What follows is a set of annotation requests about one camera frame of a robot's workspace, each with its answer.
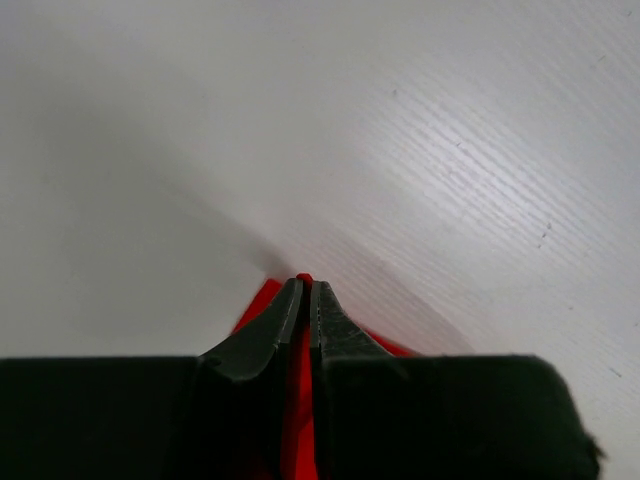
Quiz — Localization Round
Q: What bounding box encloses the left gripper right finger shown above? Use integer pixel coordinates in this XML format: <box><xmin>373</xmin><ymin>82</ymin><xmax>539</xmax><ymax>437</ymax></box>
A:
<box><xmin>310</xmin><ymin>282</ymin><xmax>600</xmax><ymax>479</ymax></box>

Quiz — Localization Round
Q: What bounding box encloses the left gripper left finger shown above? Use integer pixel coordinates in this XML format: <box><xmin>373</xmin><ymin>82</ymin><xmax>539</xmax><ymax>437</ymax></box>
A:
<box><xmin>1</xmin><ymin>278</ymin><xmax>304</xmax><ymax>479</ymax></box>

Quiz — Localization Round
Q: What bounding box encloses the red t shirt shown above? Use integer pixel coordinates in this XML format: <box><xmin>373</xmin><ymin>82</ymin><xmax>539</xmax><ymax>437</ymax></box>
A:
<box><xmin>232</xmin><ymin>278</ymin><xmax>417</xmax><ymax>479</ymax></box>

